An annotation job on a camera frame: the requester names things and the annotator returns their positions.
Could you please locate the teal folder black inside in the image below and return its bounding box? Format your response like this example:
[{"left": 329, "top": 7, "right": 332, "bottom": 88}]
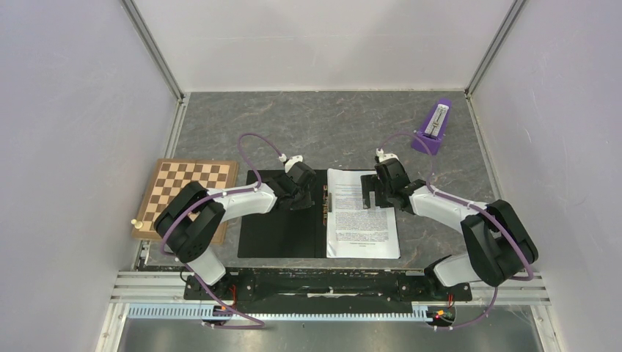
[{"left": 238, "top": 169, "right": 331, "bottom": 259}]

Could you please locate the printed paper sheet top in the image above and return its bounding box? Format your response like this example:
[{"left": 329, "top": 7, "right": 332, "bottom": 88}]
[{"left": 326, "top": 169, "right": 400, "bottom": 260}]

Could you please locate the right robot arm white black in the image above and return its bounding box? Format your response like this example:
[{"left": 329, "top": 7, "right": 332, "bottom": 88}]
[{"left": 360, "top": 158, "right": 539, "bottom": 299}]

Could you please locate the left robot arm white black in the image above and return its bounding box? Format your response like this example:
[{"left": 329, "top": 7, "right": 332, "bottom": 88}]
[{"left": 153, "top": 155, "right": 317, "bottom": 299}]

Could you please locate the metal folder clip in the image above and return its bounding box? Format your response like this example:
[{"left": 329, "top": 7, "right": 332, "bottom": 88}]
[{"left": 322, "top": 185, "right": 332, "bottom": 227}]

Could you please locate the purple metronome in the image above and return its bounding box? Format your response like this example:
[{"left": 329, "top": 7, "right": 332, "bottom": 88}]
[{"left": 411, "top": 98, "right": 452, "bottom": 155}]

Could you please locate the wooden chessboard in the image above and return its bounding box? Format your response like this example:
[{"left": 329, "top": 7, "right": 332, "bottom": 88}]
[{"left": 131, "top": 158, "right": 239, "bottom": 241}]

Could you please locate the white chess pawn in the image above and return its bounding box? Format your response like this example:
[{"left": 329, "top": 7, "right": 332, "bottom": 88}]
[{"left": 131, "top": 219, "right": 144, "bottom": 230}]

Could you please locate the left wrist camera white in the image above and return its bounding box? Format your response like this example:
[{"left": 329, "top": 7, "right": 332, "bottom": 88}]
[{"left": 278, "top": 153, "right": 304, "bottom": 173}]

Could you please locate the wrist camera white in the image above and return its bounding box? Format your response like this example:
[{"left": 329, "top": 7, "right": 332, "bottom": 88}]
[
  {"left": 278, "top": 153, "right": 304, "bottom": 173},
  {"left": 374, "top": 149, "right": 399, "bottom": 165}
]

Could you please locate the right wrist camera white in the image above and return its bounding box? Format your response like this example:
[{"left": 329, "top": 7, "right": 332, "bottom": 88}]
[{"left": 374, "top": 149, "right": 399, "bottom": 165}]

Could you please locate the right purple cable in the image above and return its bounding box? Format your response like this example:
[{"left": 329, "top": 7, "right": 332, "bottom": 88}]
[{"left": 376, "top": 133, "right": 535, "bottom": 331}]

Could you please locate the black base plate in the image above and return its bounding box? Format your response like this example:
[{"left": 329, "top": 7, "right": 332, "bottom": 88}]
[{"left": 210, "top": 268, "right": 472, "bottom": 314}]

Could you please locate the aluminium frame rail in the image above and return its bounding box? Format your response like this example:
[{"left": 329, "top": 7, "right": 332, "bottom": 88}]
[{"left": 110, "top": 271, "right": 552, "bottom": 306}]

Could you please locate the white toothed cable duct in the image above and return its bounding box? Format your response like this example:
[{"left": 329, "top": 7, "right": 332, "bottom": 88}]
[{"left": 127, "top": 303, "right": 432, "bottom": 323}]

